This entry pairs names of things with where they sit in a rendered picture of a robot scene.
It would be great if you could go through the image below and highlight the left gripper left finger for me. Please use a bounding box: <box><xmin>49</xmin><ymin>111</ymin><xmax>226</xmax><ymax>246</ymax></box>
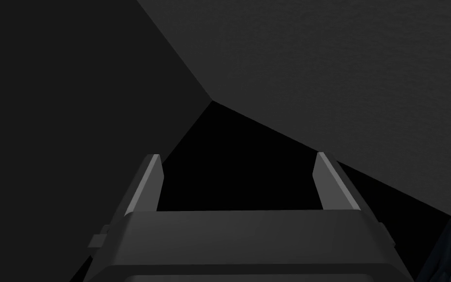
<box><xmin>123</xmin><ymin>153</ymin><xmax>165</xmax><ymax>217</ymax></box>

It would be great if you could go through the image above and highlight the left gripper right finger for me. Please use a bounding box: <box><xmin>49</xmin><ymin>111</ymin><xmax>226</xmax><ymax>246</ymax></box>
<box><xmin>312</xmin><ymin>151</ymin><xmax>370</xmax><ymax>212</ymax></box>

